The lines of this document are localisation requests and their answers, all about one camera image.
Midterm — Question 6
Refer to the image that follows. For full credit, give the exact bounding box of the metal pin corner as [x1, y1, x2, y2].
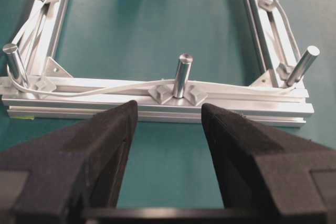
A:
[3, 43, 29, 88]
[286, 45, 320, 87]

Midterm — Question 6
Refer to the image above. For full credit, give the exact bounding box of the metal pin near right corner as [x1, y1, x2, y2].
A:
[286, 45, 320, 87]

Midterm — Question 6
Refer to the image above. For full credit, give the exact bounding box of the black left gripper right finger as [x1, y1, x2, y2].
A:
[201, 103, 335, 223]

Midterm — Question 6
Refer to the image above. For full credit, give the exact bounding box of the metal pin near left corner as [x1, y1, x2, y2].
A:
[3, 43, 29, 88]

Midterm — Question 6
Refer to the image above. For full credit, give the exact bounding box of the metal pin near middle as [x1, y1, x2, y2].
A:
[173, 53, 193, 98]

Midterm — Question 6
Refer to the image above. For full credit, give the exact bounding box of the white ethernet cable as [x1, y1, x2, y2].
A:
[6, 0, 301, 99]

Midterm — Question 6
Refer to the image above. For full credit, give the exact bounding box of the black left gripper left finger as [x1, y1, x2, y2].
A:
[1, 101, 138, 223]

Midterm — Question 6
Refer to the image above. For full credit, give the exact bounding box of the aluminium extrusion frame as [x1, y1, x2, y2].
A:
[1, 0, 314, 127]

